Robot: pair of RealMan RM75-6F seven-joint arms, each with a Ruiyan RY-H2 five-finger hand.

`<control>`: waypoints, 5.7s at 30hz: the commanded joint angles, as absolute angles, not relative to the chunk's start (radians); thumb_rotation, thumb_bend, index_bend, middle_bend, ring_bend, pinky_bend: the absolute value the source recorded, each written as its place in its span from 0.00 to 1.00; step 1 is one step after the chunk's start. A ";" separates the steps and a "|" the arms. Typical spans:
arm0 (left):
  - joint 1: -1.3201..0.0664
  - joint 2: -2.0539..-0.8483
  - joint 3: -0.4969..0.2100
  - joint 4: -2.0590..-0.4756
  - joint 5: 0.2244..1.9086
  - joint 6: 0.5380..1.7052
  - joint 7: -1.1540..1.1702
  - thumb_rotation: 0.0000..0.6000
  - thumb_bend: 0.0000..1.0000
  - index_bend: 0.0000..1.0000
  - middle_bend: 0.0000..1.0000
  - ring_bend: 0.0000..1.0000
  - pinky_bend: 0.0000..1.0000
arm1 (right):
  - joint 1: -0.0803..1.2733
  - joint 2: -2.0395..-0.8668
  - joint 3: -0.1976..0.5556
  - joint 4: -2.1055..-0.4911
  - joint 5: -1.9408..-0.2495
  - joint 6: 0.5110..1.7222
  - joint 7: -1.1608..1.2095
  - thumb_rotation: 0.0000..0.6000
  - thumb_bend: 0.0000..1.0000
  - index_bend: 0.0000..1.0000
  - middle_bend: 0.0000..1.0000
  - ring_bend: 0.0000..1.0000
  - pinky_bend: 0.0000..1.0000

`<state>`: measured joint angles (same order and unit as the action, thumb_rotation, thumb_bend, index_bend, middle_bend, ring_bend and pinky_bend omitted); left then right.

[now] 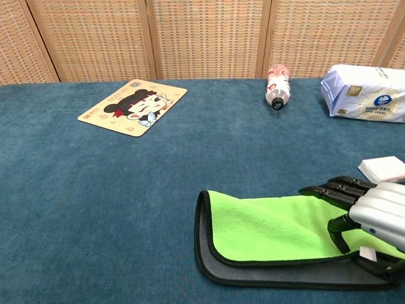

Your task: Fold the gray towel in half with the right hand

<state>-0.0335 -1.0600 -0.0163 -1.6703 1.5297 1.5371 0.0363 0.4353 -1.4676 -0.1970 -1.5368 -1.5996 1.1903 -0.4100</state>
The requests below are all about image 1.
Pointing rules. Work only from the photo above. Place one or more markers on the white paper tag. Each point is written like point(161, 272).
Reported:
point(367, 253)

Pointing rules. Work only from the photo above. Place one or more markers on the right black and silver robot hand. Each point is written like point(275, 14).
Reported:
point(379, 209)

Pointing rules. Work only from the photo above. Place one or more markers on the woven rattan folding screen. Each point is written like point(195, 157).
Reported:
point(202, 38)

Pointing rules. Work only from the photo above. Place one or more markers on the cartoon girl mouse pad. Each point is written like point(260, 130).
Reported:
point(133, 107)

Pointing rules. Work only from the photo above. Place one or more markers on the grey microfibre cloth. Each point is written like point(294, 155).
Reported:
point(269, 228)

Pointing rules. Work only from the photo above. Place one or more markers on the large white tissue pack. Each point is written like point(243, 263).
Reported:
point(364, 95)

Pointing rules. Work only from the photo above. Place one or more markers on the plastic bottle with pink label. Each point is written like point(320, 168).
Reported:
point(277, 85)

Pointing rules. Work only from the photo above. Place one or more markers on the small pink tissue packet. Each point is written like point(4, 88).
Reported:
point(383, 169)

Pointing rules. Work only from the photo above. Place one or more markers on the blue felt table cover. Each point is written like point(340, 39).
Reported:
point(95, 206)

